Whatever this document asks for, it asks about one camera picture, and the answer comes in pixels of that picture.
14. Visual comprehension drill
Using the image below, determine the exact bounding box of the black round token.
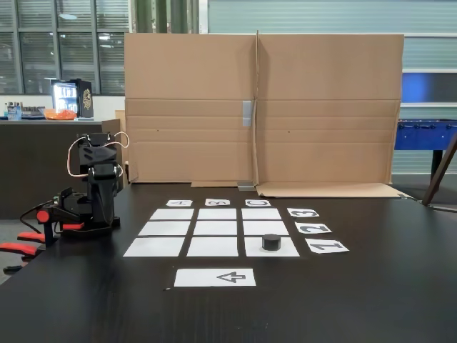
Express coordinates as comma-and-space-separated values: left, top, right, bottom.
261, 233, 281, 251

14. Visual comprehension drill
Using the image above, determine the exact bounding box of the white nine-square grid sheet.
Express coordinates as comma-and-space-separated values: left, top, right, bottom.
122, 207, 301, 259

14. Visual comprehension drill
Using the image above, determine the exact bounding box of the red black bar clamp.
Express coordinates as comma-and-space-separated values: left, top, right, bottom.
0, 205, 86, 276

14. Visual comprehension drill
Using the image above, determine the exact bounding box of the dark counter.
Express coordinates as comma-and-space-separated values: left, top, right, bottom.
0, 119, 123, 219

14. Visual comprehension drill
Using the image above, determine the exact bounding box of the orange snack bag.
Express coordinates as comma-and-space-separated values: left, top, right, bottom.
44, 108, 78, 121

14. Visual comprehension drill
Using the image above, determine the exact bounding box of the black mini fridge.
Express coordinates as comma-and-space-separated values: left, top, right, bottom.
50, 79, 95, 119

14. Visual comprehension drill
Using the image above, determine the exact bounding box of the bottle pack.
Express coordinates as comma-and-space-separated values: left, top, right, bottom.
3, 101, 23, 121

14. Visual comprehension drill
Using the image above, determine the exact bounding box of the white arrow paper sheet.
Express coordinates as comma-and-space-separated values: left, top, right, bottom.
173, 268, 258, 288

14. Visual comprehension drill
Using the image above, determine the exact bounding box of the large brown cardboard sheet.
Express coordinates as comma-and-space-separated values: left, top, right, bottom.
123, 31, 258, 189
253, 29, 412, 199

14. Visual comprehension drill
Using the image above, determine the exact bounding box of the paper sheet number 3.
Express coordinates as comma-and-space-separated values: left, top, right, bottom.
286, 207, 321, 219

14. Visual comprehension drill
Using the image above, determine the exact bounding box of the paper sheet number 2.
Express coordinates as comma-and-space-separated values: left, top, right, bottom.
294, 222, 333, 235

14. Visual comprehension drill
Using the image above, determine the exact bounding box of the paper sheet number 1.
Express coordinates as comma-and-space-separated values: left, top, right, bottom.
304, 239, 351, 255

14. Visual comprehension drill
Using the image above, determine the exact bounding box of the blue foosball table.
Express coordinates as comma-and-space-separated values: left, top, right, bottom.
393, 119, 457, 177

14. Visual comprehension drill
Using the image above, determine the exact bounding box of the brown wooden leg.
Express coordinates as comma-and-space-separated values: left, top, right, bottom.
421, 133, 457, 207

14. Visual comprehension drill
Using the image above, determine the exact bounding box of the black power cable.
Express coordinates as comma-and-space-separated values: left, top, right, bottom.
19, 201, 55, 234

